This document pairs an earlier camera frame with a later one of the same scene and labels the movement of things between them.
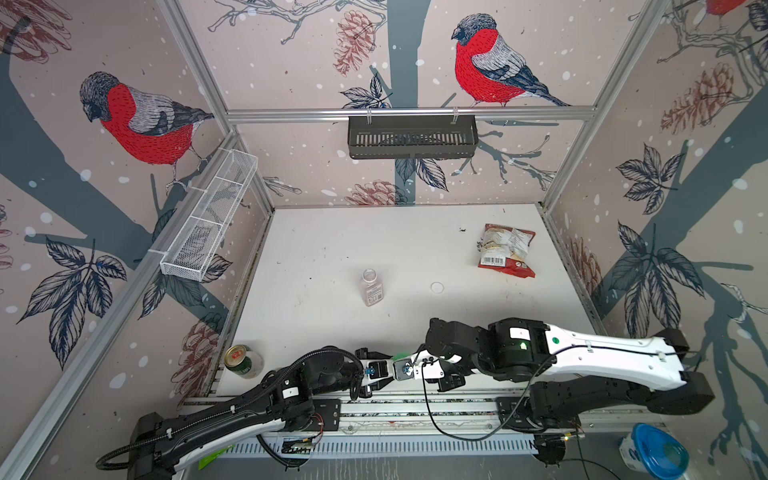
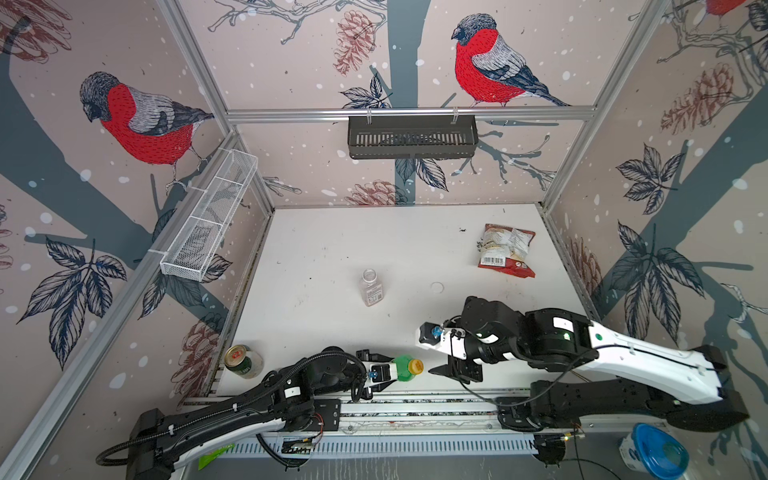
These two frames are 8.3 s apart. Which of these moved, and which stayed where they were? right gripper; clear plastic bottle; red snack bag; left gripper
Moved: right gripper
Stayed: left gripper; red snack bag; clear plastic bottle
